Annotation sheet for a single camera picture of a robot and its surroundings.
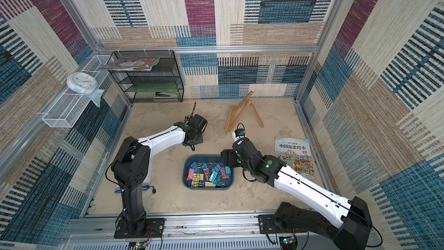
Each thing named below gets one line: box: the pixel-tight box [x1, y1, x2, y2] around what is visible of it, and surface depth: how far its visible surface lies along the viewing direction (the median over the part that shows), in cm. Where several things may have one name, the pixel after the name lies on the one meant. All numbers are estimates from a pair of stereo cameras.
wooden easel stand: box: [224, 90, 265, 134], surface depth 104 cm
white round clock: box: [66, 71, 98, 95], surface depth 76 cm
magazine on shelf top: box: [100, 57, 161, 72], surface depth 89 cm
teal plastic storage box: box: [182, 154, 235, 191], surface depth 87 cm
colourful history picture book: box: [274, 136, 315, 180], surface depth 98 cm
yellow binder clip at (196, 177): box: [191, 173, 205, 188], surface depth 87 cm
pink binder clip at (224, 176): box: [220, 167, 230, 179], surface depth 88 cm
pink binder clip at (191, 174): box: [186, 168, 195, 181], surface depth 87 cm
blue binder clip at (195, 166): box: [190, 161, 200, 174], surface depth 91 cm
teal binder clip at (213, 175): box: [208, 170, 218, 183], surface depth 86 cm
